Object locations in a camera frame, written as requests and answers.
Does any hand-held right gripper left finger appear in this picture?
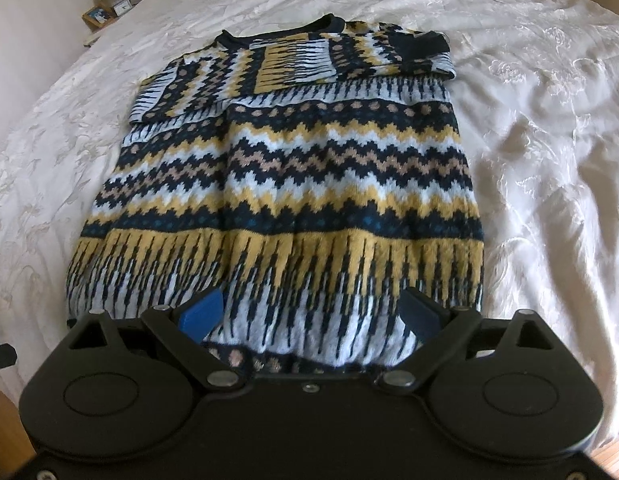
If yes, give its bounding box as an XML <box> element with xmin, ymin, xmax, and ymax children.
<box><xmin>64</xmin><ymin>288</ymin><xmax>241</xmax><ymax>390</ymax></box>

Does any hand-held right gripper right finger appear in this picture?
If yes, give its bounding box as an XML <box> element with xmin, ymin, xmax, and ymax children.
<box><xmin>375</xmin><ymin>287</ymin><xmax>557</xmax><ymax>395</ymax></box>

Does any patterned knit sweater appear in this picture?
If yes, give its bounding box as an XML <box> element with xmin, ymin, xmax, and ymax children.
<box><xmin>64</xmin><ymin>14</ymin><xmax>485</xmax><ymax>376</ymax></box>

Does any white bedspread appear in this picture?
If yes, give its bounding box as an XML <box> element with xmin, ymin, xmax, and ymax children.
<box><xmin>0</xmin><ymin>0</ymin><xmax>619</xmax><ymax>453</ymax></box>

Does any white nightstand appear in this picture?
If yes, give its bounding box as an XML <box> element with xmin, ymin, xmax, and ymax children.
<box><xmin>82</xmin><ymin>7</ymin><xmax>136</xmax><ymax>49</ymax></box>

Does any wooden photo frame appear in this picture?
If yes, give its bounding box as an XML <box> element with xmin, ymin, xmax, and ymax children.
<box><xmin>82</xmin><ymin>5</ymin><xmax>116</xmax><ymax>30</ymax></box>

